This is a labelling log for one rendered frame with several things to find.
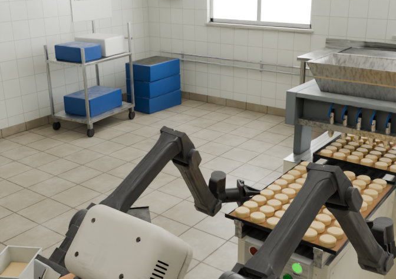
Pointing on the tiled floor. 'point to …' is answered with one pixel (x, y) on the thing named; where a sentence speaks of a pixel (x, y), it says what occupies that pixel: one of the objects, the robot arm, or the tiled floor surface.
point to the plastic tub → (18, 262)
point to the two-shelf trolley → (87, 87)
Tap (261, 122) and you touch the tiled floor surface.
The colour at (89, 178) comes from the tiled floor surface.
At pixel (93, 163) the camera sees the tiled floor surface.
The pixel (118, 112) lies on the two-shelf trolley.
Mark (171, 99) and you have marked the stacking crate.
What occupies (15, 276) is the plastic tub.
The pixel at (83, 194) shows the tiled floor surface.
